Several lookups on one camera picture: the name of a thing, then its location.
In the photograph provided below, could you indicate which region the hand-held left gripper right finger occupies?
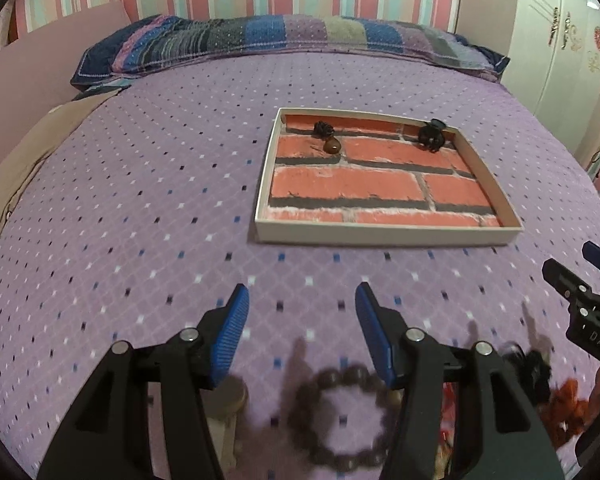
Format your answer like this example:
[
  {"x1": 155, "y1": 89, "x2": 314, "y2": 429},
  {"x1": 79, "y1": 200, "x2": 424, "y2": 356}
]
[{"x1": 355, "y1": 281, "x2": 566, "y2": 480}]

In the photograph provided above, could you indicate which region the beige cloth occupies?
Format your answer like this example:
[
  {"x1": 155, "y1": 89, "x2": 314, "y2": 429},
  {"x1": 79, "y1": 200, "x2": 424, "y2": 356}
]
[{"x1": 0, "y1": 92, "x2": 111, "y2": 241}]

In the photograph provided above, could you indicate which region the striped patchwork pillow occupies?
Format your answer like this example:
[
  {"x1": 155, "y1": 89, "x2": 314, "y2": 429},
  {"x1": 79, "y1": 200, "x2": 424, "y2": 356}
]
[{"x1": 70, "y1": 14, "x2": 511, "y2": 93}]

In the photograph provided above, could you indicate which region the white decorated wardrobe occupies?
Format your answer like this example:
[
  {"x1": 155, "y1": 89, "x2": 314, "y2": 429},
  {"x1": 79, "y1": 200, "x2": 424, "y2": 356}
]
[{"x1": 500, "y1": 0, "x2": 600, "y2": 171}]

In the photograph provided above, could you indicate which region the red knot ring charm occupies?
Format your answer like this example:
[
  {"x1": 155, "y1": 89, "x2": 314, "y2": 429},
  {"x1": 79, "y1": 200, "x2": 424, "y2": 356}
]
[{"x1": 437, "y1": 382, "x2": 463, "y2": 480}]

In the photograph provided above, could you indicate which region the black claw hair clip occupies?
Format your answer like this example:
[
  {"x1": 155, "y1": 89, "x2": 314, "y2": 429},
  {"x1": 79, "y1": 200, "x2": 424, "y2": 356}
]
[{"x1": 417, "y1": 118, "x2": 448, "y2": 153}]

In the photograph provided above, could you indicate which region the brick pattern cardboard tray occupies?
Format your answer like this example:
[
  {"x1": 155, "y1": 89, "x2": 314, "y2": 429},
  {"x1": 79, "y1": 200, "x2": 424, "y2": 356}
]
[{"x1": 250, "y1": 106, "x2": 525, "y2": 248}]

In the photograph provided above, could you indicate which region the brown wooden bead bracelet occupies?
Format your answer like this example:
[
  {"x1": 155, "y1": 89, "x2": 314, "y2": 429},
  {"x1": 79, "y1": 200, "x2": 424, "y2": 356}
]
[{"x1": 287, "y1": 365, "x2": 406, "y2": 471}]

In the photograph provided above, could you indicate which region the black hair tie with bell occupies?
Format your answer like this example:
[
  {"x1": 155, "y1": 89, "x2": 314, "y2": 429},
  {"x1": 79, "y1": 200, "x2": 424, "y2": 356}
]
[{"x1": 502, "y1": 342, "x2": 553, "y2": 406}]

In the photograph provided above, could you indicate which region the pink headboard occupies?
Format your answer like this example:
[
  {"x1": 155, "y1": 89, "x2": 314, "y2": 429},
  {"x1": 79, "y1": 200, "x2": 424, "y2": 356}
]
[{"x1": 0, "y1": 1, "x2": 133, "y2": 176}]

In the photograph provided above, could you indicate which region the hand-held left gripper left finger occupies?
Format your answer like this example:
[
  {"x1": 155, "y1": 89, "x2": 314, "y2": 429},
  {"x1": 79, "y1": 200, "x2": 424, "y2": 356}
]
[{"x1": 37, "y1": 282, "x2": 251, "y2": 480}]

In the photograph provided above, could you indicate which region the purple dotted bedsheet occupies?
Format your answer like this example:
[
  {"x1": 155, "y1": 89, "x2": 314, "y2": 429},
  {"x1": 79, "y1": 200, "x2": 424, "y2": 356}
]
[{"x1": 0, "y1": 52, "x2": 600, "y2": 480}]

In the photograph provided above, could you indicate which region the orange fabric scrunchie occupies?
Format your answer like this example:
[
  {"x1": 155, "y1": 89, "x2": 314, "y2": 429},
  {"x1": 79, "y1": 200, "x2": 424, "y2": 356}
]
[{"x1": 542, "y1": 379, "x2": 593, "y2": 448}]

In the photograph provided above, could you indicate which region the brown bead pendant black knot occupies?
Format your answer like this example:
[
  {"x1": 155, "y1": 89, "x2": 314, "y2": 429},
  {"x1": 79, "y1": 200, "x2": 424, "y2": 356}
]
[{"x1": 312, "y1": 120, "x2": 343, "y2": 155}]

